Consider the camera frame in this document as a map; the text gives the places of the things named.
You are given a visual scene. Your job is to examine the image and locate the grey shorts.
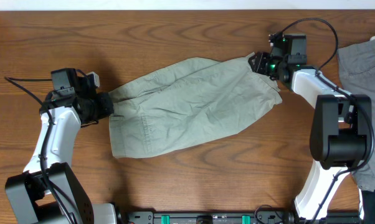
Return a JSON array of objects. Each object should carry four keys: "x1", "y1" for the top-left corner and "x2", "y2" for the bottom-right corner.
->
[{"x1": 336, "y1": 33, "x2": 375, "y2": 192}]

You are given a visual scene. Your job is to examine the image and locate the khaki green shorts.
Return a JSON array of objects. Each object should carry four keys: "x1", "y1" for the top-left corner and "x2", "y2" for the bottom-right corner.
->
[{"x1": 109, "y1": 57, "x2": 282, "y2": 159}]

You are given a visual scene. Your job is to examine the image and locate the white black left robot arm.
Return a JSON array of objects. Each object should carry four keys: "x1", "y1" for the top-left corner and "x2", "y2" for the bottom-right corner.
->
[{"x1": 5, "y1": 68, "x2": 118, "y2": 223}]

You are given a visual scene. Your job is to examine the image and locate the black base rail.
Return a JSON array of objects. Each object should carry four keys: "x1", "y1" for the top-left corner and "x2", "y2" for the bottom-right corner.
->
[{"x1": 118, "y1": 203, "x2": 363, "y2": 224}]

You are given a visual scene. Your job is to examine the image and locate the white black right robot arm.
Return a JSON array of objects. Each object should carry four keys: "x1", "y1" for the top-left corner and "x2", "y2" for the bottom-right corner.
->
[{"x1": 248, "y1": 32, "x2": 374, "y2": 223}]

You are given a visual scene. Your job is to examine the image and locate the dark garment at edge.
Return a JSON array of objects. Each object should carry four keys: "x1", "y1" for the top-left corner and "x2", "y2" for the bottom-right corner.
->
[{"x1": 361, "y1": 190, "x2": 375, "y2": 224}]

